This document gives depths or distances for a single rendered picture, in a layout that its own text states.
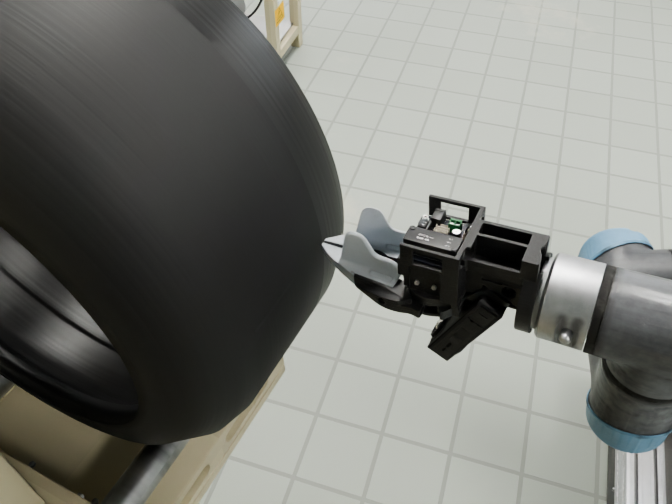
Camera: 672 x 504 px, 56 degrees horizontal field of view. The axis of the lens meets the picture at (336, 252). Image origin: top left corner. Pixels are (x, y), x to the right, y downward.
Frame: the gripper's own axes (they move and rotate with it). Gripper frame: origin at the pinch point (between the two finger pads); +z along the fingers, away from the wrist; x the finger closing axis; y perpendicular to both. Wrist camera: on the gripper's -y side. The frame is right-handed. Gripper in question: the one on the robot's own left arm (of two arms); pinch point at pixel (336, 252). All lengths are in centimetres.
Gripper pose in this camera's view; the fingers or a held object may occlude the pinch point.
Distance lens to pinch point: 62.7
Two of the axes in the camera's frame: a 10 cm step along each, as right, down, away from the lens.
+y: -1.1, -7.1, -6.9
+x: -4.5, 6.6, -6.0
